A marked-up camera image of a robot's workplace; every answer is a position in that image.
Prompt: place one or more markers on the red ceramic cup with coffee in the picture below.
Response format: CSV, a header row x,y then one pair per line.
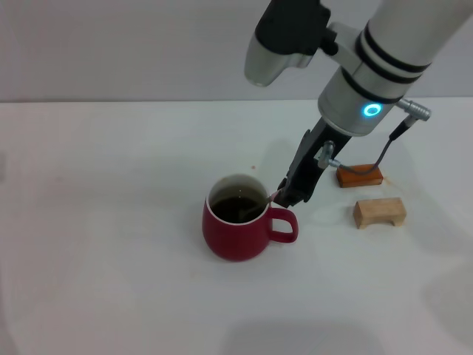
x,y
236,240

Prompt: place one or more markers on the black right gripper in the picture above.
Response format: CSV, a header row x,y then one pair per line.
x,y
310,159

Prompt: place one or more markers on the light wooden arch block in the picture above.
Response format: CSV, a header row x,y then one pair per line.
x,y
377,211

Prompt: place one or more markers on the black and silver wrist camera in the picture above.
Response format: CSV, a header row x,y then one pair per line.
x,y
284,29

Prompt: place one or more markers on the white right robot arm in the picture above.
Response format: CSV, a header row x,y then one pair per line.
x,y
369,74

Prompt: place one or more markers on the dark orange wooden block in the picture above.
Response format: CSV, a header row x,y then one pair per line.
x,y
360,181

